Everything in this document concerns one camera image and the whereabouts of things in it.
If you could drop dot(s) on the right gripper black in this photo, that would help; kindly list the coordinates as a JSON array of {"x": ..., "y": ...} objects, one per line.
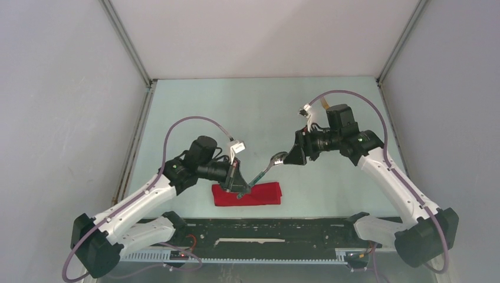
[{"x": 297, "y": 155}]

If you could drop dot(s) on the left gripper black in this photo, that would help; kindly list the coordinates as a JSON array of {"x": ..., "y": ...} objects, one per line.
[{"x": 236, "y": 183}]

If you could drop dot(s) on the silver spoon blue handle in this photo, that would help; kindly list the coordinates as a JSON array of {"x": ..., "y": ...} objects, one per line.
[{"x": 275, "y": 160}]

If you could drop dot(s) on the red cloth napkin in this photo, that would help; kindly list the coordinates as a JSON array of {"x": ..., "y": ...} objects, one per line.
[{"x": 262, "y": 194}]

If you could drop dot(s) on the gold fork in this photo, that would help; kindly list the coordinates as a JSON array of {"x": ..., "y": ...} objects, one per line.
[{"x": 324, "y": 103}]

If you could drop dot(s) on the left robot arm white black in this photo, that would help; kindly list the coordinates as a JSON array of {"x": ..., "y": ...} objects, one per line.
[{"x": 101, "y": 241}]

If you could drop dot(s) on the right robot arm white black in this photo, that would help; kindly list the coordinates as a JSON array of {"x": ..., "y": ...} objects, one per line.
[{"x": 425, "y": 230}]

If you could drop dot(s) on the left corner aluminium profile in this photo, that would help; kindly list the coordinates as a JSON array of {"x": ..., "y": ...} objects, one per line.
[{"x": 132, "y": 151}]

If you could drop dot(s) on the corner aluminium profile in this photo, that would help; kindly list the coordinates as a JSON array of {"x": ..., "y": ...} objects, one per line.
[
  {"x": 132, "y": 151},
  {"x": 404, "y": 37}
]

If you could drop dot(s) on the right corner aluminium profile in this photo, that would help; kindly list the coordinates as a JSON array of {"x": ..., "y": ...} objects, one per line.
[{"x": 404, "y": 37}]

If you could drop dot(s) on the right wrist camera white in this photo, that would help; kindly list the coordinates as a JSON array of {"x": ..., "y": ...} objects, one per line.
[{"x": 307, "y": 112}]

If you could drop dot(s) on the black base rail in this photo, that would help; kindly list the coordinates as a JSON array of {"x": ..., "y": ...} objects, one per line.
[{"x": 337, "y": 232}]

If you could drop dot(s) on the aluminium frame rail front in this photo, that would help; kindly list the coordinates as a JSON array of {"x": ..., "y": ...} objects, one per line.
[{"x": 238, "y": 251}]

